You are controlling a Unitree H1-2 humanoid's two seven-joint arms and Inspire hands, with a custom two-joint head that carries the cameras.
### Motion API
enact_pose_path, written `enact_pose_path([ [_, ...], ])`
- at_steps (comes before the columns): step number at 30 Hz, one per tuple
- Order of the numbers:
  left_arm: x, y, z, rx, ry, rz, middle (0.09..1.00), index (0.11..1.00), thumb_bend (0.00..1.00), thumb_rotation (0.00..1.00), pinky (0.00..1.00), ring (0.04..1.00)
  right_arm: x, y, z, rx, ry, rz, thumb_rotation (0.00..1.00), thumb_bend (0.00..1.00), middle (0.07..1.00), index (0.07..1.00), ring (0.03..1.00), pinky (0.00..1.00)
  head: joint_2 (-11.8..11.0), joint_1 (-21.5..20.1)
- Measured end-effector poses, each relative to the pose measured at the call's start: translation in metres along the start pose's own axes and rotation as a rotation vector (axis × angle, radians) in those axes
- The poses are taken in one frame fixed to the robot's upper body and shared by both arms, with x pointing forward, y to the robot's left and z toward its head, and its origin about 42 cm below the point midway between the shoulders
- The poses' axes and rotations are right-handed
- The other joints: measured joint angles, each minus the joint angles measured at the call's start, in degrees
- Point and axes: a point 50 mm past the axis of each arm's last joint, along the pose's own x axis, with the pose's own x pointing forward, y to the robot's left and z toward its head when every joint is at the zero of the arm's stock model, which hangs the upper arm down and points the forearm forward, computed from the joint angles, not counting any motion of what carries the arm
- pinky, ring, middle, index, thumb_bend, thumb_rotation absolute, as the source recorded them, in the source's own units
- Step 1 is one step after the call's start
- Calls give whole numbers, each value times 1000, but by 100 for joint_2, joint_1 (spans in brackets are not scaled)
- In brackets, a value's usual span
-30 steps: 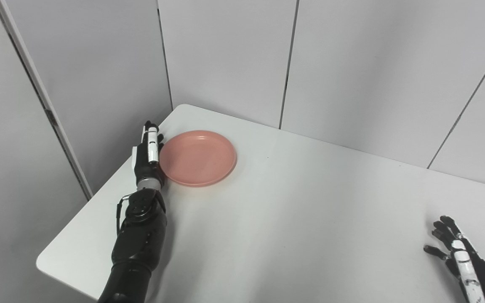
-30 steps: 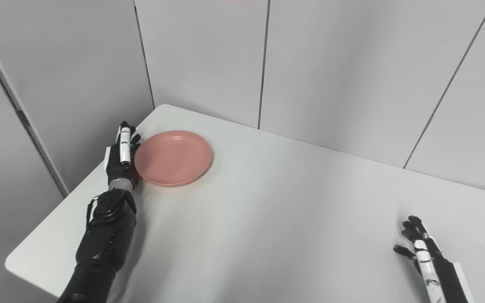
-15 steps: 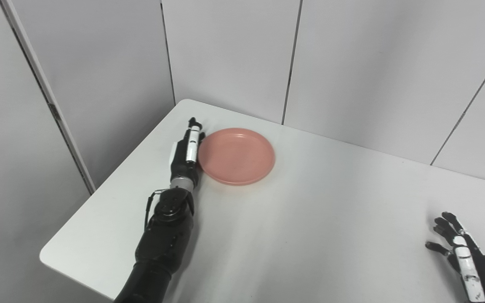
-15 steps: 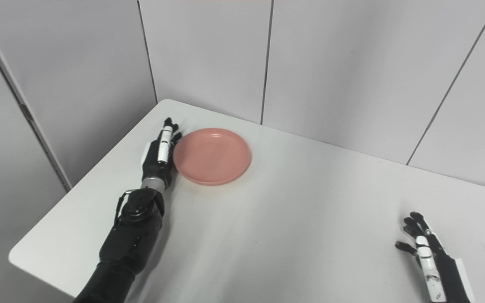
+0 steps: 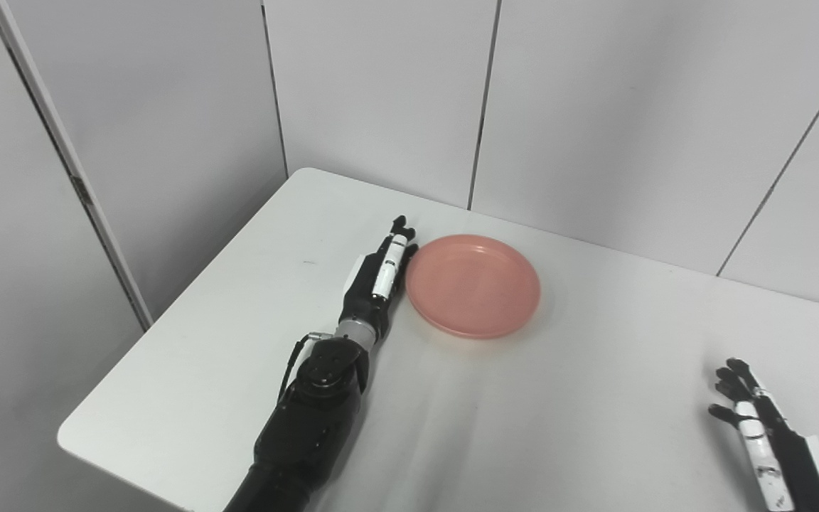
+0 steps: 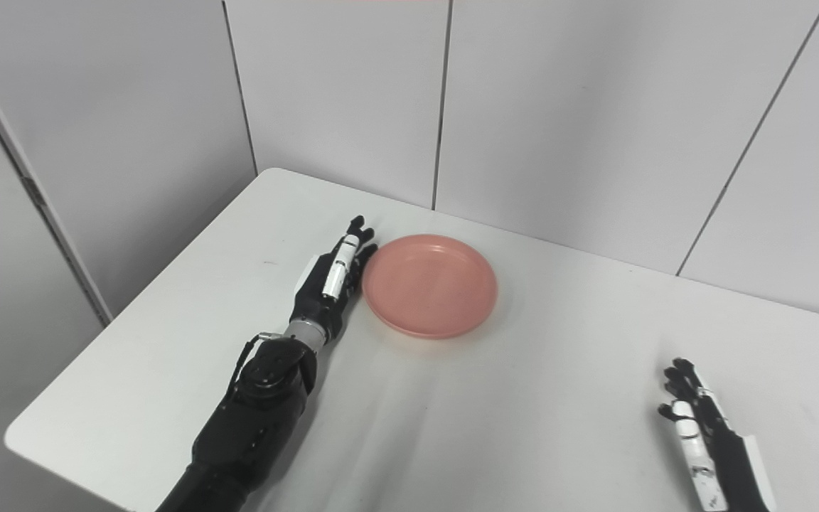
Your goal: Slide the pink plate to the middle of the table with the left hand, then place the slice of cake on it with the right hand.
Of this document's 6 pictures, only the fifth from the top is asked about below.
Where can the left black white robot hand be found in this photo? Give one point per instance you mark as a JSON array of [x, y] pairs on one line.
[[374, 291]]

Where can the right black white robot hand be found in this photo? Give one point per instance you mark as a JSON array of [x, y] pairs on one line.
[[779, 448]]

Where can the pink round plate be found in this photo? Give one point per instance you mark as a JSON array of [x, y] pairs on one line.
[[473, 284]]

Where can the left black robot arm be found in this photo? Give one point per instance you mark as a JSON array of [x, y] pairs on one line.
[[310, 427]]

